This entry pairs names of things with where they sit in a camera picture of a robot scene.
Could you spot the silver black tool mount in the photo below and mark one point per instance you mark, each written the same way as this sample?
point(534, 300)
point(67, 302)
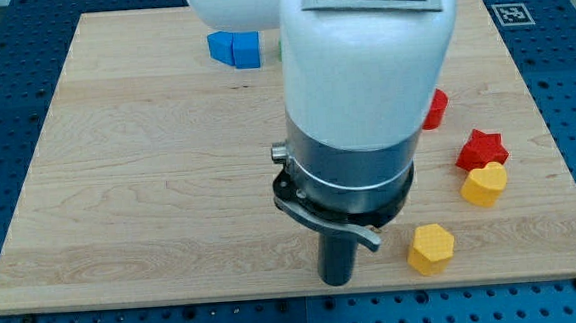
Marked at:
point(338, 192)

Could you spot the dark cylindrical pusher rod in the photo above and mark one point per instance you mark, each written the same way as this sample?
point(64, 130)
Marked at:
point(336, 259)

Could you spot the yellow hexagon block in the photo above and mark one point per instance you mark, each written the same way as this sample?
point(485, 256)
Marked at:
point(431, 249)

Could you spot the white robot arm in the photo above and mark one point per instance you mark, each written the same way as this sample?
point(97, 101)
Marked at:
point(358, 77)

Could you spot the yellow heart block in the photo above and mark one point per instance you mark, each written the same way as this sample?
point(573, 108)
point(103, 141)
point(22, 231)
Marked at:
point(482, 187)

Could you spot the red round block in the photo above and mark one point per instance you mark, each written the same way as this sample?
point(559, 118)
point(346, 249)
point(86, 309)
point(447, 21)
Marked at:
point(436, 111)

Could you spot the red star block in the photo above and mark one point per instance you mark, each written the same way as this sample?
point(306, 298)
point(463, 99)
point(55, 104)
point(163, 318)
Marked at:
point(481, 149)

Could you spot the blue cube block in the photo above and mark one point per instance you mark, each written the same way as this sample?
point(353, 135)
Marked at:
point(240, 50)

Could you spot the wooden board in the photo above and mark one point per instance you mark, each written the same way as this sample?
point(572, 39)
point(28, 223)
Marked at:
point(151, 180)

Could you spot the fiducial tag on table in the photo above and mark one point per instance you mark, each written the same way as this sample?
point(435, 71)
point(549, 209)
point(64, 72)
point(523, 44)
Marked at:
point(512, 14)

